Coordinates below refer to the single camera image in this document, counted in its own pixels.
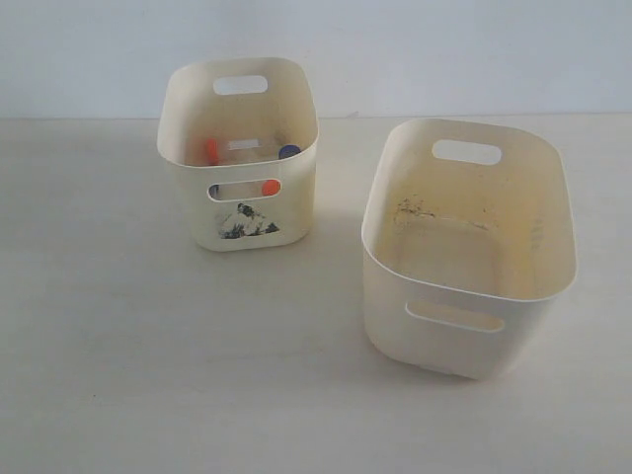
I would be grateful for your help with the orange-capped tube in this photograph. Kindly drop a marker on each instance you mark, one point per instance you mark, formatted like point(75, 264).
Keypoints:
point(232, 152)
point(254, 189)

